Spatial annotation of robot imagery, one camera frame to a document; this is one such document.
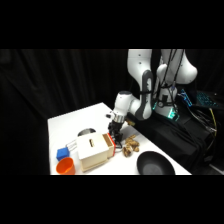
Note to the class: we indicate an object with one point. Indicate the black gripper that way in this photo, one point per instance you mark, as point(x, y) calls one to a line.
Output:
point(116, 127)

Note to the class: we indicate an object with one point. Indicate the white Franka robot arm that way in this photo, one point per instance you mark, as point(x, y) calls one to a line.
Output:
point(143, 100)

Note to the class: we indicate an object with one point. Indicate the light wooden drawer box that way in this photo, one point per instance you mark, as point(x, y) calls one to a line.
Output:
point(93, 151)

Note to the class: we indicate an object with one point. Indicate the brown plush toy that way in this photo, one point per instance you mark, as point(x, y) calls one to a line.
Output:
point(130, 145)

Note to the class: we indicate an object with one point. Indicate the black bowl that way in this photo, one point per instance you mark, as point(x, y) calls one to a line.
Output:
point(155, 164)

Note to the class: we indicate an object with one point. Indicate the black cloth-covered robot stand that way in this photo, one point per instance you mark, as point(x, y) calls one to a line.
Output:
point(173, 136)

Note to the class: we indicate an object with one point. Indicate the blue cube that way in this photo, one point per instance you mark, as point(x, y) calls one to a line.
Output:
point(62, 154)

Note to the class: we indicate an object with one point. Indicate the orange plastic cup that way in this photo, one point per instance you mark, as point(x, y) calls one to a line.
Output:
point(65, 166)

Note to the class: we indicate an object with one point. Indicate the green base light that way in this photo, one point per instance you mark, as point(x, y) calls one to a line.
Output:
point(173, 114)

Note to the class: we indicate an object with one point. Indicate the blue lit electronics box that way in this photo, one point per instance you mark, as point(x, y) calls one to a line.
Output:
point(185, 96)

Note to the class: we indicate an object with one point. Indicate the black curtain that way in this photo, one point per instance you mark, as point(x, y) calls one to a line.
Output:
point(36, 100)

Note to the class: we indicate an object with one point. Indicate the blue backlit keyboard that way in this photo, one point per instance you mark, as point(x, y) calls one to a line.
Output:
point(206, 99)

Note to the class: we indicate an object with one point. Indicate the yellowish wrist camera box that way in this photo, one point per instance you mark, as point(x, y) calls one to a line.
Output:
point(130, 122)

